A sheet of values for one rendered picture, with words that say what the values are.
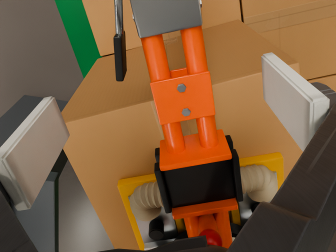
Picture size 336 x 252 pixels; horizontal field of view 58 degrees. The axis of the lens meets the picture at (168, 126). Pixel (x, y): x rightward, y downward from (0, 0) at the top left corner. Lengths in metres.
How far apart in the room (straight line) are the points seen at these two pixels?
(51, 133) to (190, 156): 0.19
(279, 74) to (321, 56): 0.81
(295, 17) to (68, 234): 1.77
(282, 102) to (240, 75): 0.32
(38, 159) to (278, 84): 0.13
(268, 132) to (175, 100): 0.25
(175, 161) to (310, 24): 0.68
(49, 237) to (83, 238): 1.14
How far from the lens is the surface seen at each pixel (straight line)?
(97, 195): 0.59
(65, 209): 1.99
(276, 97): 0.17
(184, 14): 0.30
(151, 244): 0.61
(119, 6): 0.31
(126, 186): 0.54
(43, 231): 0.99
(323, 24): 0.95
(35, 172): 0.17
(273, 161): 0.54
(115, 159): 0.53
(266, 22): 0.89
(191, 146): 0.37
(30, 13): 1.50
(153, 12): 0.29
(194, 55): 0.31
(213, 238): 0.29
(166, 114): 0.33
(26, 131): 0.17
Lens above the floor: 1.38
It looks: 62 degrees down
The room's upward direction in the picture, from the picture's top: 178 degrees clockwise
